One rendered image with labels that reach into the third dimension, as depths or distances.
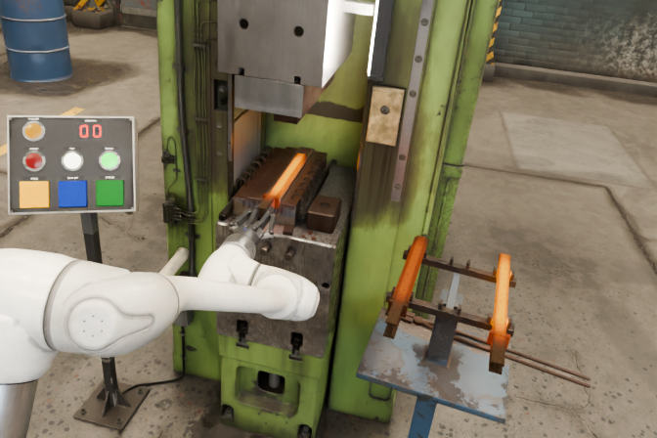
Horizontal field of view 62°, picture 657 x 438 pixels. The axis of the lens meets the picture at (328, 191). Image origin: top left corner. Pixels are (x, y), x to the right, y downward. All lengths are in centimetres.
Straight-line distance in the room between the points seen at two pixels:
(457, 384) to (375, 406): 75
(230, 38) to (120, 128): 43
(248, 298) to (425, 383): 63
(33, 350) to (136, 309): 16
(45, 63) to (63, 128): 434
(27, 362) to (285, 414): 140
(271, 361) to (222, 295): 91
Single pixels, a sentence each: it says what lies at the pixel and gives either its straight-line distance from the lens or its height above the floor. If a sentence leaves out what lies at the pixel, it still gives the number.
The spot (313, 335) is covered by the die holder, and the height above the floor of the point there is 56.
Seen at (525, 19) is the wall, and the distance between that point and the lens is 748.
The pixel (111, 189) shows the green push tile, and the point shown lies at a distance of 171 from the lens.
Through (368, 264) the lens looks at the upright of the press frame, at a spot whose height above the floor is 74.
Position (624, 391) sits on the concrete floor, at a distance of 292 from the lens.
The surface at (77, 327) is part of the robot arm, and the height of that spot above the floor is 130.
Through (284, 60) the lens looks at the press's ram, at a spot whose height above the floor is 143.
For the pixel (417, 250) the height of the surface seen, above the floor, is 97.
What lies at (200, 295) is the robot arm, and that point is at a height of 115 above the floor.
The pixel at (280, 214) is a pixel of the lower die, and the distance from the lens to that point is 170.
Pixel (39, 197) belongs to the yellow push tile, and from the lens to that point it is 175.
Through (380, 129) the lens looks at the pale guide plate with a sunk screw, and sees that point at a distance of 164.
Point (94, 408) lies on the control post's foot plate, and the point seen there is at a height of 1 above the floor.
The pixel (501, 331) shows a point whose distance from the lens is 138.
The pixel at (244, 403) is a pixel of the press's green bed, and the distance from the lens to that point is 219.
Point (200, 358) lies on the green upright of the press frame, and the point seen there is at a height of 12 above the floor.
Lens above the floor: 181
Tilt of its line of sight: 28 degrees down
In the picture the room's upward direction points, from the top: 6 degrees clockwise
